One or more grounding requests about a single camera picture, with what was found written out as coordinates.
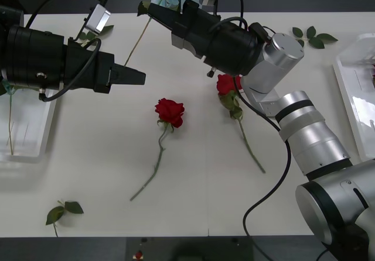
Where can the loose twig with two leaves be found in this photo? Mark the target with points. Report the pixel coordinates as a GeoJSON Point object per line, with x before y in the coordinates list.
{"type": "Point", "coordinates": [73, 206]}

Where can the black panel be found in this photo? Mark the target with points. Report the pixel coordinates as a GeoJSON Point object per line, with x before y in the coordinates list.
{"type": "Point", "coordinates": [187, 249]}

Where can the shallow white box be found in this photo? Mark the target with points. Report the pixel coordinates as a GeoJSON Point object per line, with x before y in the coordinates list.
{"type": "Point", "coordinates": [44, 126]}
{"type": "Point", "coordinates": [351, 97]}

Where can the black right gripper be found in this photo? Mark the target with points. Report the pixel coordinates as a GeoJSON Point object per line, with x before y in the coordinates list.
{"type": "Point", "coordinates": [196, 30]}

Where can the pale blue flower thin stem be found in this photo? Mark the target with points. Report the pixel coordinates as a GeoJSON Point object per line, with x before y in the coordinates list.
{"type": "Point", "coordinates": [10, 120]}

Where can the red button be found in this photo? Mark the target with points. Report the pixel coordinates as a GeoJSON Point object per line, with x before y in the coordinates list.
{"type": "Point", "coordinates": [138, 255]}

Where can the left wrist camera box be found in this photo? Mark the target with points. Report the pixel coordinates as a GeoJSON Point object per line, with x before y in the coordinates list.
{"type": "Point", "coordinates": [98, 19]}

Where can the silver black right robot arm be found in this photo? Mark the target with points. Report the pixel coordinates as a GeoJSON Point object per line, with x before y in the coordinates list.
{"type": "Point", "coordinates": [310, 144]}

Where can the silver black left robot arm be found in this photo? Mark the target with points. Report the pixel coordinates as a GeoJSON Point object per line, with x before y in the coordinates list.
{"type": "Point", "coordinates": [35, 56]}

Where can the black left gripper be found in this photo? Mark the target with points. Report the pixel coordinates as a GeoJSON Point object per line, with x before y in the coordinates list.
{"type": "Point", "coordinates": [88, 68]}

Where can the red rose with bare stem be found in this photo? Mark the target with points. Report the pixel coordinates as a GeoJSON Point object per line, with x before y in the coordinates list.
{"type": "Point", "coordinates": [168, 110]}

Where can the loose twig with four leaves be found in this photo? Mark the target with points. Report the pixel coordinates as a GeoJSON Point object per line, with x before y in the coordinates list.
{"type": "Point", "coordinates": [316, 42]}

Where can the red rose with green stem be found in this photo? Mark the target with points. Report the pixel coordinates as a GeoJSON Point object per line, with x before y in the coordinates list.
{"type": "Point", "coordinates": [225, 84]}

